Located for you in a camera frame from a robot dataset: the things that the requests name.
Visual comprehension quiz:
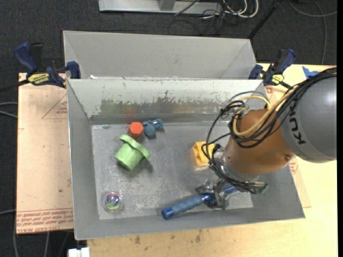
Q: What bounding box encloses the blue-grey toy animal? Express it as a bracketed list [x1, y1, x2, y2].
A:
[141, 118, 164, 139]

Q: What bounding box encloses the yellow block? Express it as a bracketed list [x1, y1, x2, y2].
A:
[192, 141, 215, 169]

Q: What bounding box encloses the blue handled tool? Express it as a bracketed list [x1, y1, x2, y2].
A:
[161, 193, 215, 221]

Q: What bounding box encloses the clear ball with coloured swirl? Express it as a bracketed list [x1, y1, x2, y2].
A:
[101, 191, 125, 213]

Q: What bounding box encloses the green flanged cup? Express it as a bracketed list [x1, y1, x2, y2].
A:
[114, 134, 151, 171]

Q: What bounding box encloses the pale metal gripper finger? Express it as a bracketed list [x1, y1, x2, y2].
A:
[213, 194, 232, 211]
[195, 180, 217, 195]

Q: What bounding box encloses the grey metal bin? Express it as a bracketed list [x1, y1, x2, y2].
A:
[63, 30, 306, 241]

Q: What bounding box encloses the red hexagonal block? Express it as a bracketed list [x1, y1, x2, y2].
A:
[127, 122, 144, 140]

